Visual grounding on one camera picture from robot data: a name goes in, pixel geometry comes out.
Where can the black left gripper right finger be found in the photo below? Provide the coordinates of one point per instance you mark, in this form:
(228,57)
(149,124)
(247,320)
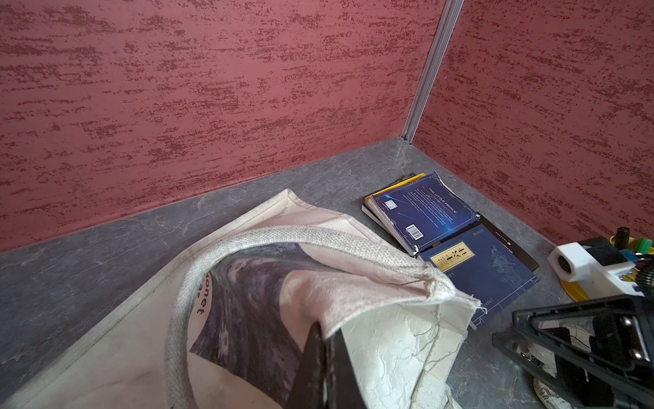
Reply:
(342,389)

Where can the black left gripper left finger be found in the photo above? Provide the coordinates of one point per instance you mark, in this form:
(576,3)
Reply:
(308,391)

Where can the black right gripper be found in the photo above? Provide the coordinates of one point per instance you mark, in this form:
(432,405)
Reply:
(614,371)

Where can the beige canvas tote bag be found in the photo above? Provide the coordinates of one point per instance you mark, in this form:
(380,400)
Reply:
(224,324)

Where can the blue Prince book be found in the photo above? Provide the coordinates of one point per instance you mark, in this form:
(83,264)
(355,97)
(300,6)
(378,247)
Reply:
(421,214)

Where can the yellow spine book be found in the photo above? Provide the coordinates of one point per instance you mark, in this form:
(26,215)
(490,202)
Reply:
(410,179)

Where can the black book yellow characters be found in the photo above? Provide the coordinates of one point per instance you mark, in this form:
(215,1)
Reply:
(511,245)

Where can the crumpled white cloth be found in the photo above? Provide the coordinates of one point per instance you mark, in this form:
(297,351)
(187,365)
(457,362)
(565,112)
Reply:
(549,398)

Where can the yellow pen cup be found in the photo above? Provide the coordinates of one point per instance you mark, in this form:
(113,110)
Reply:
(644,247)

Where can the right aluminium corner post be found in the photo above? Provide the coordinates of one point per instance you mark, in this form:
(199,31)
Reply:
(447,24)

